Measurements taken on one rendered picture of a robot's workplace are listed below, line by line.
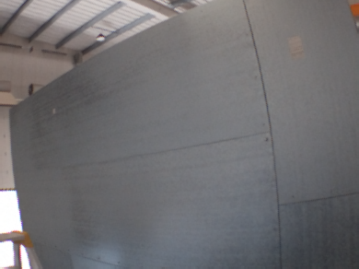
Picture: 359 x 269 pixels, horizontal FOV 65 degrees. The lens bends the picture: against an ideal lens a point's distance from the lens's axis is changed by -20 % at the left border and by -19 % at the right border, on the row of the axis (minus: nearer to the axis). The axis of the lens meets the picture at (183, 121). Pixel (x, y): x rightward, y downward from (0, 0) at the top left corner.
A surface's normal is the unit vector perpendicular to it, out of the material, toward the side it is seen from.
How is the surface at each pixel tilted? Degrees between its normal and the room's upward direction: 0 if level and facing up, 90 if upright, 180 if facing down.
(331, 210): 90
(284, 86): 90
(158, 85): 90
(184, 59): 90
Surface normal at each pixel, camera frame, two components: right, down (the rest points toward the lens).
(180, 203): -0.60, -0.04
